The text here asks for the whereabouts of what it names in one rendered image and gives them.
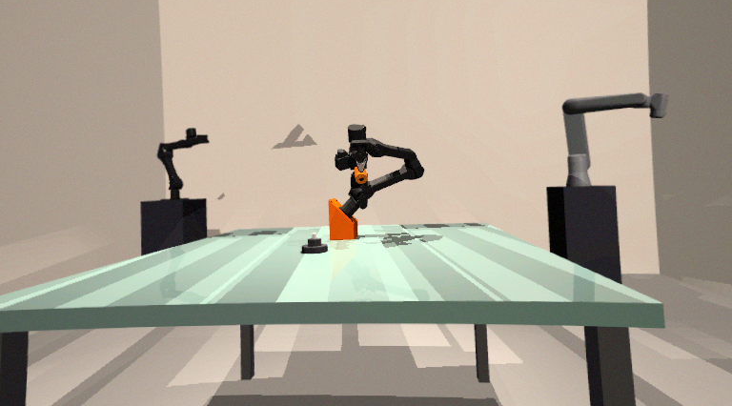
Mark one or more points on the orange knob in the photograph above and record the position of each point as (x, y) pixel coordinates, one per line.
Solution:
(361, 178)

